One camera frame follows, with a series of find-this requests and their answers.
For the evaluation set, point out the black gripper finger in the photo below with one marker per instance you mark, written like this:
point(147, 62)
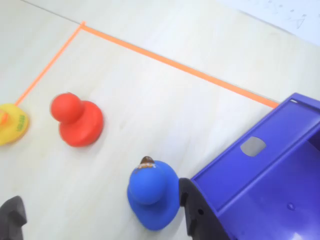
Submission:
point(12, 217)
point(200, 215)

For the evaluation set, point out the blue rubber duck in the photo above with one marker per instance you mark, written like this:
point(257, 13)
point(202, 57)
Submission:
point(153, 195)

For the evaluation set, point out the purple plastic box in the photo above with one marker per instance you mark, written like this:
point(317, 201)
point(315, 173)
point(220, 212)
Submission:
point(270, 175)

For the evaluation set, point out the yellow rubber duck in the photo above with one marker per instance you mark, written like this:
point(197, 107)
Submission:
point(12, 125)

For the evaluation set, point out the red rubber duck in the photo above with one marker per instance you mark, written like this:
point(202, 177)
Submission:
point(78, 120)

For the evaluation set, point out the long orange tape strip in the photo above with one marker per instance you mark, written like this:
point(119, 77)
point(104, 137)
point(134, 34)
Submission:
point(180, 65)

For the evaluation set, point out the thin orange tape strip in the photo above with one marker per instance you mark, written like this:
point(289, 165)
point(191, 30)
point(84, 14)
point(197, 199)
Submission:
point(47, 65)

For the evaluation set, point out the white paper sheet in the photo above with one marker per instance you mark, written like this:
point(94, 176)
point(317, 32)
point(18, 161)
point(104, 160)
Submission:
point(280, 15)

